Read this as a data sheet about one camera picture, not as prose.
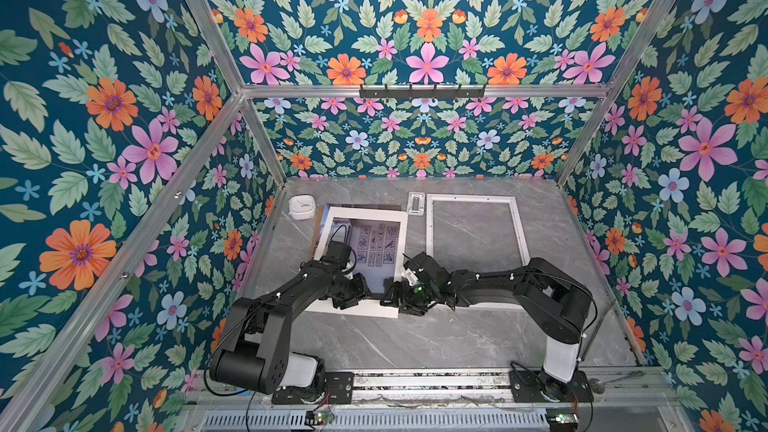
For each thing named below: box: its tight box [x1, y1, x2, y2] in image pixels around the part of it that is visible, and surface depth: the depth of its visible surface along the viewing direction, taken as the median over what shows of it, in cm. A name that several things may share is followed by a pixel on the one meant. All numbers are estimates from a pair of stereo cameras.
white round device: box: [288, 194, 317, 221], surface depth 110 cm
